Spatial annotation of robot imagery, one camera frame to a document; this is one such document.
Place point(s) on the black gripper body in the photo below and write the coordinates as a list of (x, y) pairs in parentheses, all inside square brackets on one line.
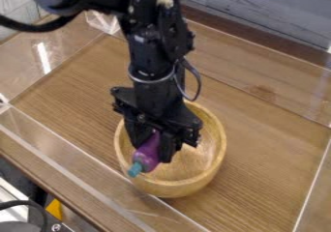
[(157, 101)]

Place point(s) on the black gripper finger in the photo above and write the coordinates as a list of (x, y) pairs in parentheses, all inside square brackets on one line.
[(139, 131), (171, 142)]

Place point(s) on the purple toy eggplant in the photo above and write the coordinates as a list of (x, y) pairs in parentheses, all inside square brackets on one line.
[(145, 158)]

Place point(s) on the brown wooden bowl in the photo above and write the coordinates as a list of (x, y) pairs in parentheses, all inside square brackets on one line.
[(194, 165)]

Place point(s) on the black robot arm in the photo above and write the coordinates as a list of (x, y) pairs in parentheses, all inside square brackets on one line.
[(159, 39)]

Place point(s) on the yellow black base equipment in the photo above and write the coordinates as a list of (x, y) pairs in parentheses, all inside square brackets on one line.
[(23, 216)]

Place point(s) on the clear acrylic tray wall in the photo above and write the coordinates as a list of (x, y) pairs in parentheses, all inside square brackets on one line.
[(269, 97)]

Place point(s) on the clear acrylic corner bracket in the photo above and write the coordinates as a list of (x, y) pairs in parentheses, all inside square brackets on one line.
[(103, 22)]

